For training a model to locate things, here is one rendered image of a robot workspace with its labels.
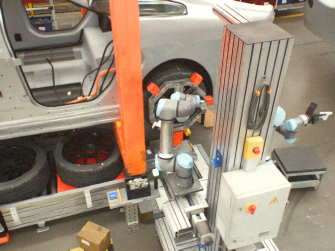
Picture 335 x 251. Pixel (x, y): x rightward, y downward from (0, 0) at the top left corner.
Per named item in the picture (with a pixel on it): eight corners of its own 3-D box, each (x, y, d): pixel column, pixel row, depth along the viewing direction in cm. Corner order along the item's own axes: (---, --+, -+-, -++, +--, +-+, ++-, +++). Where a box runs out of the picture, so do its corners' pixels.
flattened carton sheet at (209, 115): (197, 102, 497) (197, 100, 495) (224, 121, 461) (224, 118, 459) (180, 109, 483) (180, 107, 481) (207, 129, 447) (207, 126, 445)
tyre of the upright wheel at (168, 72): (210, 78, 364) (161, 49, 327) (220, 90, 346) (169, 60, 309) (173, 126, 386) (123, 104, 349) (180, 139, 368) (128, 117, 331)
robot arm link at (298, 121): (282, 128, 253) (284, 118, 248) (293, 123, 258) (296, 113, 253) (291, 134, 248) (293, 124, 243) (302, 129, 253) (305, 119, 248)
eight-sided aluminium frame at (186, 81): (200, 122, 360) (204, 75, 327) (203, 126, 355) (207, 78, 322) (149, 132, 347) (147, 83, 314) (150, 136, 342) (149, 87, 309)
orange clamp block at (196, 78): (194, 82, 330) (200, 74, 327) (197, 86, 324) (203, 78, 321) (188, 79, 327) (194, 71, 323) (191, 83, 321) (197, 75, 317)
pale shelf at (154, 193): (155, 183, 313) (155, 181, 311) (160, 197, 300) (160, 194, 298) (106, 194, 303) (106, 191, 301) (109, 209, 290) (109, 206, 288)
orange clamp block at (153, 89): (158, 86, 321) (151, 81, 316) (161, 91, 315) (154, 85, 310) (153, 92, 323) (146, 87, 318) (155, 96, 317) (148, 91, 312)
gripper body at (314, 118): (309, 118, 265) (298, 123, 260) (311, 107, 261) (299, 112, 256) (318, 122, 259) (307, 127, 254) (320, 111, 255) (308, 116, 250)
